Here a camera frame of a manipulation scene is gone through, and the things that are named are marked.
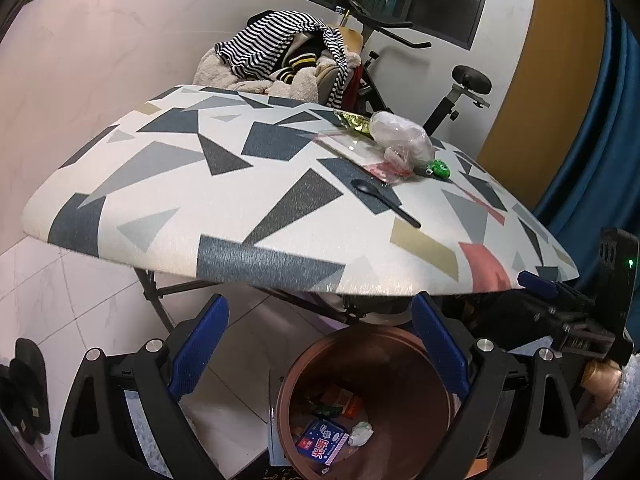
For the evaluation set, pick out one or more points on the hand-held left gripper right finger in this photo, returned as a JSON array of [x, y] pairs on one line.
[[440, 342]]

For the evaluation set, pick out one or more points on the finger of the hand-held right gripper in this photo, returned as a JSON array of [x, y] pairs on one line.
[[580, 335], [537, 282]]

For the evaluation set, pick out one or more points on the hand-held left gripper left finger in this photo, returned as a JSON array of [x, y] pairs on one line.
[[200, 347]]

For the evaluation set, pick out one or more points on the brown plastic trash bin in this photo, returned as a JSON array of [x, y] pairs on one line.
[[400, 360]]

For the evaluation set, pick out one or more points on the red cardboard box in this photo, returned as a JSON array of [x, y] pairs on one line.
[[350, 402]]

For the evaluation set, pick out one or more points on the black plastic spoon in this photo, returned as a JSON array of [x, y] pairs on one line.
[[387, 202]]

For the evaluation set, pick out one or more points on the green frog toy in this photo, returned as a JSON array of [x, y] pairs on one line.
[[439, 170]]

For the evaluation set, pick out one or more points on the white plastic bag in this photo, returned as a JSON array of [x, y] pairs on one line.
[[402, 135]]

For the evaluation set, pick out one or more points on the gold foil snack wrapper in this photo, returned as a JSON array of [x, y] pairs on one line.
[[352, 121]]

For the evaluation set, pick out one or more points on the person's right forearm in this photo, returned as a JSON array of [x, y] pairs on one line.
[[612, 412]]

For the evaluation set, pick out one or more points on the person's right hand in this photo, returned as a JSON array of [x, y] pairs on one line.
[[600, 375]]

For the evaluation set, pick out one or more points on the crumpled white tissue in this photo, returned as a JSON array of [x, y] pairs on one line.
[[360, 435]]

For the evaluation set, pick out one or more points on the geometric patterned folding table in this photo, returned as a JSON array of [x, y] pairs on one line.
[[200, 185]]

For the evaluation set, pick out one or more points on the black slipper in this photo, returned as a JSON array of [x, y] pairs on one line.
[[12, 405], [32, 385]]

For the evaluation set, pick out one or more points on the black exercise bike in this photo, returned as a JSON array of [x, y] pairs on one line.
[[450, 105]]

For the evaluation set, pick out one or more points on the orange wooden door panel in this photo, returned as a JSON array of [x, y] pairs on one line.
[[540, 70]]

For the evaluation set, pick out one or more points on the red garment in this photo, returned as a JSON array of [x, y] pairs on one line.
[[354, 87]]

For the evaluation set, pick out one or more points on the white fleece coat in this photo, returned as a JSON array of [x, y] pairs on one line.
[[215, 72]]

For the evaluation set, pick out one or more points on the black garment with yellow stripes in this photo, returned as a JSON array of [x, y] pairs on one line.
[[295, 62]]

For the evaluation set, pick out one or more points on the tan wooden chair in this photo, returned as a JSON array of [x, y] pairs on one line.
[[352, 40]]

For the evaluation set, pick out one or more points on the black white striped shirt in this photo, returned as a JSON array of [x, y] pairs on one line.
[[260, 45]]

